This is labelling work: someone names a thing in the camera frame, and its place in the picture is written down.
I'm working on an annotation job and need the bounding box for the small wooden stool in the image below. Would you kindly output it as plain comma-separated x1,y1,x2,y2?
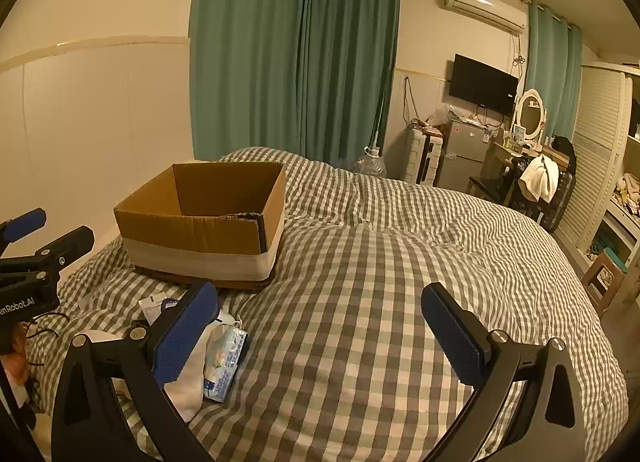
581,248,629,319

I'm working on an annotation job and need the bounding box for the white cloth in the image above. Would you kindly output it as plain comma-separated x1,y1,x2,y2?
162,327,217,424

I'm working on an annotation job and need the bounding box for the clear plastic bag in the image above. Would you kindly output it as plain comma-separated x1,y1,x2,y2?
427,103,457,129

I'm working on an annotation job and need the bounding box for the clear water jug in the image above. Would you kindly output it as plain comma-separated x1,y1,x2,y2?
352,146,388,178

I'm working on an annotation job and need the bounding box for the tissue packet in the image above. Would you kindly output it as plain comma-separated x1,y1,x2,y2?
202,324,250,403

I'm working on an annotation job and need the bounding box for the white drawer cabinet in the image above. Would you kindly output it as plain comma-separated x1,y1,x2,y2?
402,127,444,187

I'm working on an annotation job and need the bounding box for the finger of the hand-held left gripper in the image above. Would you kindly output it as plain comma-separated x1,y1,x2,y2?
0,208,47,257
27,225,95,274

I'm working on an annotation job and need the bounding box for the white oval mirror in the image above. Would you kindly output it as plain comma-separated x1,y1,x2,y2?
515,88,546,141

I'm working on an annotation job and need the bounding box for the black wall television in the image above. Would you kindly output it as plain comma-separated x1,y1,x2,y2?
448,54,520,118

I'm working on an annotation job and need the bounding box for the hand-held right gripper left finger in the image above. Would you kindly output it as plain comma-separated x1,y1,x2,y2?
50,281,221,462

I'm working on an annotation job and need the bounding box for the silver small fridge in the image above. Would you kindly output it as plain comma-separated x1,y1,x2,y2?
439,119,494,196

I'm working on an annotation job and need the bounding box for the dark chair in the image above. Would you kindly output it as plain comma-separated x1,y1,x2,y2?
467,157,526,209

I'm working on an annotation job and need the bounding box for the narrow green curtain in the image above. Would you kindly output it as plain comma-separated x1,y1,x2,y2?
524,0,584,141

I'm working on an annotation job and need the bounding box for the black suitcase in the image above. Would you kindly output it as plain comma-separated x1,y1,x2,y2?
539,169,577,233

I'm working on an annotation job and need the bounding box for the grey checked blanket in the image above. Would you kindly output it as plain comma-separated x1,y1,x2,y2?
25,147,628,462

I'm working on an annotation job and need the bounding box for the small white packet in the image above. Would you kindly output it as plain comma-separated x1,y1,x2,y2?
139,294,179,326

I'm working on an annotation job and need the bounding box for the white slatted wardrobe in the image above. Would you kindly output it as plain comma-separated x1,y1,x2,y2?
556,62,640,293

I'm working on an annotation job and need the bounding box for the white air conditioner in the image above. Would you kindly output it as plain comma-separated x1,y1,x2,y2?
441,0,529,36

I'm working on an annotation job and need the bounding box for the brown cardboard box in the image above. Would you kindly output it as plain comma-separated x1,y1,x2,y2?
114,162,287,291

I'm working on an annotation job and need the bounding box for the wooden dressing table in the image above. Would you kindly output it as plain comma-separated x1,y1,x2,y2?
482,138,571,183

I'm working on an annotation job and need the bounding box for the black bag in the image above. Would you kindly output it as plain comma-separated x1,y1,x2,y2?
552,136,577,173

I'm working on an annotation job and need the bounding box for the white towel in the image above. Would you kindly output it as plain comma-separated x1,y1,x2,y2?
517,154,560,202

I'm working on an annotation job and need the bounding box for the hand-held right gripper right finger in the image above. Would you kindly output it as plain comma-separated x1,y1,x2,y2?
421,283,588,462

